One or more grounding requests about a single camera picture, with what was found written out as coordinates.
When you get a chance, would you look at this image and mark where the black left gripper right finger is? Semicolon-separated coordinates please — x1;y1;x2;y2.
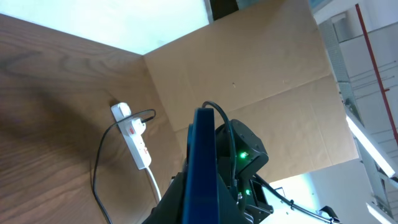
218;175;248;224

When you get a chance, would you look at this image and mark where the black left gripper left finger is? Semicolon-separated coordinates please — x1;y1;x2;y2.
143;172;186;224

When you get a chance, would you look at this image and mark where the blue smartphone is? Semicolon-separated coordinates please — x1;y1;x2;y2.
182;108;220;224

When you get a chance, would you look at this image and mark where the black charger cable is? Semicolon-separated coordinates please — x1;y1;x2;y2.
92;108;157;224

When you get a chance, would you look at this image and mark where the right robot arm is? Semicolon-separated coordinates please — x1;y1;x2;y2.
229;119;340;223

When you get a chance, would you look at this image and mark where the white charger adapter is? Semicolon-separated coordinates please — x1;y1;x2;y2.
119;118;146;137

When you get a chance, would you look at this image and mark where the white power strip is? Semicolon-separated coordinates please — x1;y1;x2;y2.
111;102;152;170

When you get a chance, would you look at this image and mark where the brown cardboard panel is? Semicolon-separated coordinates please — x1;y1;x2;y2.
144;0;358;182

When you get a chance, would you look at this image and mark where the red vertical pipe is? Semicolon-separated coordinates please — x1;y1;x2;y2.
355;3;397;142

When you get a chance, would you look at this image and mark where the white power strip cord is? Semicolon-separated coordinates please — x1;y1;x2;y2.
144;166;162;205

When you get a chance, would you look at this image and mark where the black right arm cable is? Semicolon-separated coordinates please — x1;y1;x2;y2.
201;100;333;224

